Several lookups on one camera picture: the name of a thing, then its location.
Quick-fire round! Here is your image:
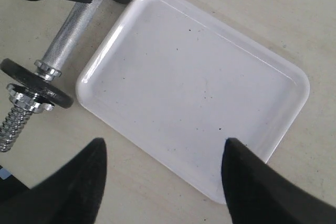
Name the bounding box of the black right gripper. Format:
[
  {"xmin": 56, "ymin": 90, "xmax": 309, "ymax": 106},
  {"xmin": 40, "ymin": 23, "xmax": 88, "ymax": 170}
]
[{"xmin": 0, "ymin": 138, "xmax": 107, "ymax": 223}]

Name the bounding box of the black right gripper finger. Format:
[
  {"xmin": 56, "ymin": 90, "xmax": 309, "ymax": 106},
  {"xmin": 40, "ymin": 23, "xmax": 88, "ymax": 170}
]
[{"xmin": 221, "ymin": 138, "xmax": 335, "ymax": 223}]

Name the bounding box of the chrome threaded dumbbell bar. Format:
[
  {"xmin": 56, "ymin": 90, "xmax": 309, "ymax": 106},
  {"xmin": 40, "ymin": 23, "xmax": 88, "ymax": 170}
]
[{"xmin": 1, "ymin": 0, "xmax": 102, "ymax": 153}]

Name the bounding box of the black weight plate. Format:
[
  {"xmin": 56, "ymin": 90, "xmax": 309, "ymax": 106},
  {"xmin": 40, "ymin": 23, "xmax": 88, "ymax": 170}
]
[{"xmin": 1, "ymin": 58, "xmax": 74, "ymax": 109}]

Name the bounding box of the chrome spinlock collar nut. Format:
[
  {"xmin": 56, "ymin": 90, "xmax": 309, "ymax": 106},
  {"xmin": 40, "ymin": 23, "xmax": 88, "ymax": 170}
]
[{"xmin": 6, "ymin": 83, "xmax": 55, "ymax": 114}]

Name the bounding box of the white rectangular plastic tray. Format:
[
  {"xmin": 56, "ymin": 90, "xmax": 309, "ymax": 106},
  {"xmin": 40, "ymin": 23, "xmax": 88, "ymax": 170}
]
[{"xmin": 76, "ymin": 0, "xmax": 310, "ymax": 204}]

